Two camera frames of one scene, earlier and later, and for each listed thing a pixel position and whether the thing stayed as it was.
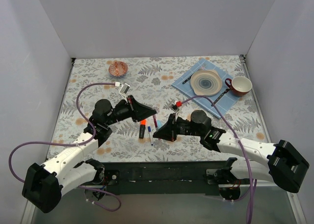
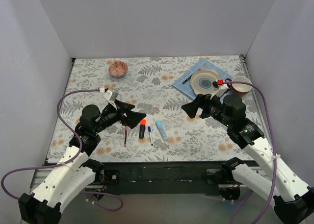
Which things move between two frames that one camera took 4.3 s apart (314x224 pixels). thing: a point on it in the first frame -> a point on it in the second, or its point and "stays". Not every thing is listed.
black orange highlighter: x=143 y=123 stays
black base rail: x=160 y=178 stays
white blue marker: x=149 y=128 stays
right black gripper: x=173 y=127 -> x=202 y=106
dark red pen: x=155 y=120 -> x=126 y=128
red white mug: x=239 y=86 stays
